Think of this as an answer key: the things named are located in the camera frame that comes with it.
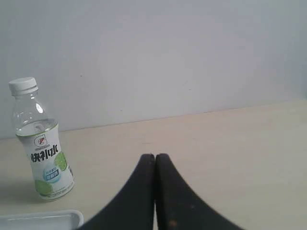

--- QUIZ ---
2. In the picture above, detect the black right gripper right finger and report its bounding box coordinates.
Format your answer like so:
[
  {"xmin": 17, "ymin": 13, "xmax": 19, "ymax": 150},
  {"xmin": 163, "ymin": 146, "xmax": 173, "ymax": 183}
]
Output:
[{"xmin": 155, "ymin": 153, "xmax": 242, "ymax": 230}]

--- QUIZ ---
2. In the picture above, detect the clear labelled drink bottle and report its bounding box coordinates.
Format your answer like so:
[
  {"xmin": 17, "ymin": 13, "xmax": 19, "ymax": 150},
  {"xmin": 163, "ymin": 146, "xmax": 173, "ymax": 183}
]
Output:
[{"xmin": 12, "ymin": 90, "xmax": 74, "ymax": 201}]

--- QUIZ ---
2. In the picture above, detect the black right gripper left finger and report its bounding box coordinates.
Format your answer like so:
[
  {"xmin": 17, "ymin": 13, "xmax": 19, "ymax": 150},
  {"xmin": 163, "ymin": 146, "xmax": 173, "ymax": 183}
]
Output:
[{"xmin": 80, "ymin": 154, "xmax": 155, "ymax": 230}]

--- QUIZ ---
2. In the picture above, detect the white rectangular plastic tray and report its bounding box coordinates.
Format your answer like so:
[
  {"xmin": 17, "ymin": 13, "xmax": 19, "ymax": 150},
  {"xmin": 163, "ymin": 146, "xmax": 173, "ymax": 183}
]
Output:
[{"xmin": 0, "ymin": 209, "xmax": 84, "ymax": 230}]

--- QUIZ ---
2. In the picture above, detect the white bottle cap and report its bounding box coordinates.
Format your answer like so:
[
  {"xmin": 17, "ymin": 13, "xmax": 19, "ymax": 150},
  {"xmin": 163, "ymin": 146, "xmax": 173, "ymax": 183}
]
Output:
[{"xmin": 9, "ymin": 77, "xmax": 38, "ymax": 96}]

